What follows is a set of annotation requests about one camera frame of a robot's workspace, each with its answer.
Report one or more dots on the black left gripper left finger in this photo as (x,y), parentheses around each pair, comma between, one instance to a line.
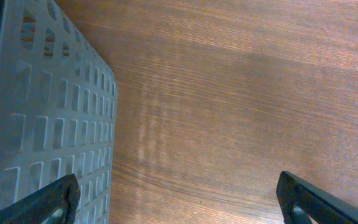
(55,203)

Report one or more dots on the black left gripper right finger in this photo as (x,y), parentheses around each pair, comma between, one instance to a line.
(303,202)

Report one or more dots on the grey plastic mesh basket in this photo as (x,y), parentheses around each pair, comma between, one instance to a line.
(57,108)

